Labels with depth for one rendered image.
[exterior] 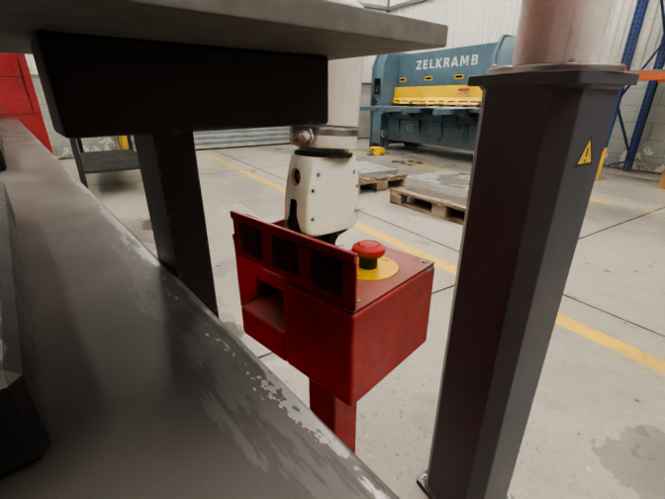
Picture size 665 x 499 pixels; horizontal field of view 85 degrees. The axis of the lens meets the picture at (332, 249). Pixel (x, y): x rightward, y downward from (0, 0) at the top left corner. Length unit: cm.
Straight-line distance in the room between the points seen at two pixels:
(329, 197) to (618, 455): 124
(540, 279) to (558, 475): 75
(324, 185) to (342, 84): 11
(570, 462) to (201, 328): 129
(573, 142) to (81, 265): 61
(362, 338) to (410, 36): 27
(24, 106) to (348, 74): 205
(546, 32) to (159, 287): 61
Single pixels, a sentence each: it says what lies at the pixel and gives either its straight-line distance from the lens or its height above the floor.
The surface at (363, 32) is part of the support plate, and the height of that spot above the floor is 99.
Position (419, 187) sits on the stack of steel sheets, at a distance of 353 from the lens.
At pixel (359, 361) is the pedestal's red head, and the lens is 39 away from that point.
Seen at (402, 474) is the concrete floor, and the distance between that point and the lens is 120.
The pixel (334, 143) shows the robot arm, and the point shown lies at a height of 92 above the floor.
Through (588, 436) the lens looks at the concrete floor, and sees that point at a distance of 149.
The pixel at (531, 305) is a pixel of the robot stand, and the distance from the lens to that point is 73.
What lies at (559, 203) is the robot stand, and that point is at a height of 81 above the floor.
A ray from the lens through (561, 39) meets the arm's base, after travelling 68.
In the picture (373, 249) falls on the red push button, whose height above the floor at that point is 81.
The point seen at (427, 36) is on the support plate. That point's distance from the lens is 21.
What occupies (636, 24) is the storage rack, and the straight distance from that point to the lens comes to 576.
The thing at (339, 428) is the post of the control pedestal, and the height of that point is 52.
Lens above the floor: 97
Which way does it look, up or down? 23 degrees down
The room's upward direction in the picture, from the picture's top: straight up
